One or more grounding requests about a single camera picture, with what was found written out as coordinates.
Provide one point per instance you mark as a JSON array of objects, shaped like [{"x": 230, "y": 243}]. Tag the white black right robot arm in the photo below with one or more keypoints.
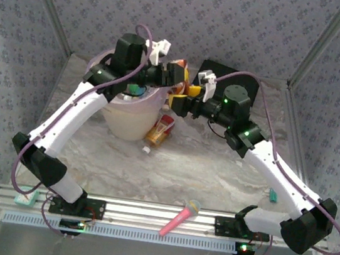
[{"x": 280, "y": 178}]

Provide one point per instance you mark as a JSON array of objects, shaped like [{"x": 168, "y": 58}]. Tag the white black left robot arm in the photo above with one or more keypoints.
[{"x": 70, "y": 113}]

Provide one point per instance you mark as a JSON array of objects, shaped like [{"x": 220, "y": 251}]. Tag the translucent pink plastic bin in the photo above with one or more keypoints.
[{"x": 130, "y": 118}]

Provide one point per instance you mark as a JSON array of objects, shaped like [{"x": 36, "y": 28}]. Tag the black rectangular box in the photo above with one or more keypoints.
[{"x": 243, "y": 81}]

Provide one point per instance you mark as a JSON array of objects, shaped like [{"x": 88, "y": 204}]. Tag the yellow red juice bottle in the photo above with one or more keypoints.
[{"x": 158, "y": 132}]

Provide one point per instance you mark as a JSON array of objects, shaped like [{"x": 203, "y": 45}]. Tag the white bottle cap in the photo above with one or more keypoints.
[{"x": 146, "y": 149}]

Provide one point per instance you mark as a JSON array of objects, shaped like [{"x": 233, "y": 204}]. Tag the small teal clip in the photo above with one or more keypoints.
[{"x": 272, "y": 196}]

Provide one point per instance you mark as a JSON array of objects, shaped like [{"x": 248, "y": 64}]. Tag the pink toy microphone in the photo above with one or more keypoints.
[{"x": 179, "y": 219}]

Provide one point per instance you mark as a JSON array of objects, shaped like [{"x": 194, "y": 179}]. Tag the small black circuit board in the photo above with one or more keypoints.
[
  {"x": 72, "y": 224},
  {"x": 244, "y": 250}
]

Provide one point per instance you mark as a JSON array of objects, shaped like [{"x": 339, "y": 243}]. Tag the mint green alarm clock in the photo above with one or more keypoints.
[{"x": 25, "y": 199}]

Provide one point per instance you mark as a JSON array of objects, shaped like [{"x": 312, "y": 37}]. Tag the aluminium mounting rail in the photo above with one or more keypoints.
[{"x": 145, "y": 213}]

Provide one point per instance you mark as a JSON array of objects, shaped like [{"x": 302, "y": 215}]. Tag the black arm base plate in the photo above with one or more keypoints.
[
  {"x": 222, "y": 227},
  {"x": 98, "y": 209}
]

